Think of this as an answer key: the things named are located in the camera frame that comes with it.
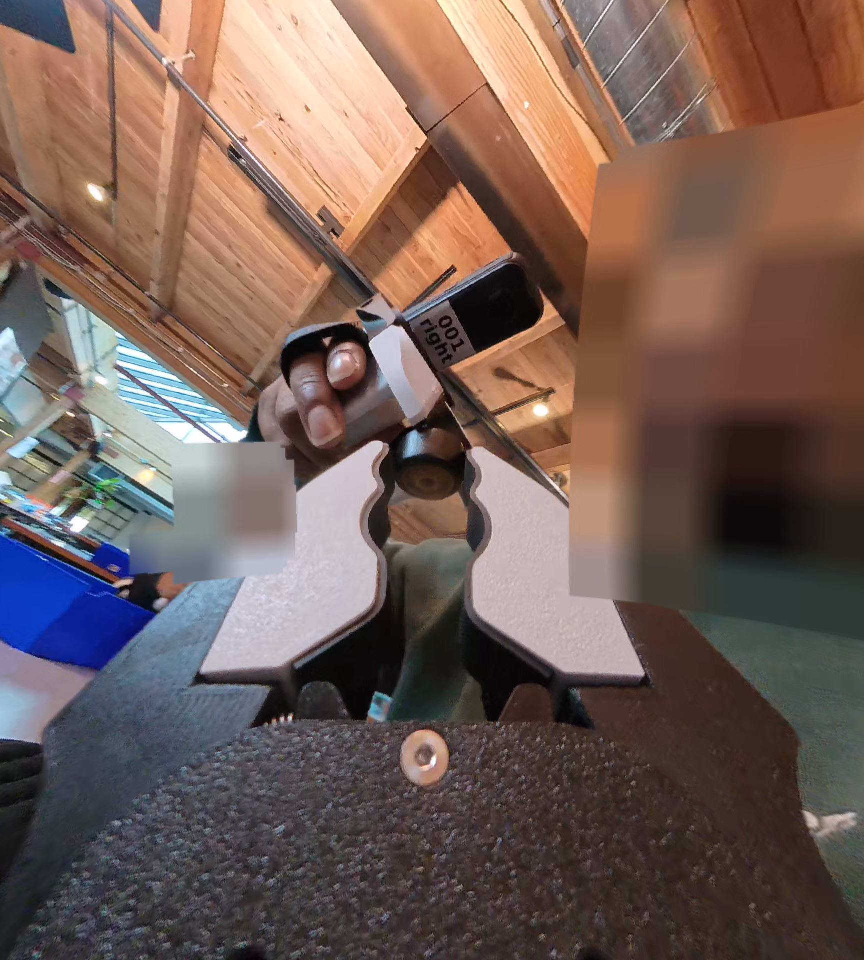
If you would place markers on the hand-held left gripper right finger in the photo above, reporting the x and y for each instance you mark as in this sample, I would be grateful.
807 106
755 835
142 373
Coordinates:
552 593

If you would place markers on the black lego wheel gold hub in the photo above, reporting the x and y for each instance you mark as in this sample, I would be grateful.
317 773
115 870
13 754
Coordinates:
429 468

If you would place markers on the blue storage bin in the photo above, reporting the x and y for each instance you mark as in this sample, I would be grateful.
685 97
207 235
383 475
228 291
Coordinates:
94 630
12 593

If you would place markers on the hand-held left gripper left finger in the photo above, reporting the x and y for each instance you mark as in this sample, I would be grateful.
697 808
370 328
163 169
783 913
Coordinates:
297 593

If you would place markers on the person's right hand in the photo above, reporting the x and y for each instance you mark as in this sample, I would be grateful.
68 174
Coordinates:
304 405

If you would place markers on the ceiling spotlight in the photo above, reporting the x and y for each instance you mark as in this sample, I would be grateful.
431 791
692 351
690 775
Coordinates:
97 191
540 408

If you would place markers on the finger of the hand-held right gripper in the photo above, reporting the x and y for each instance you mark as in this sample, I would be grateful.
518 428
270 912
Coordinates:
409 375

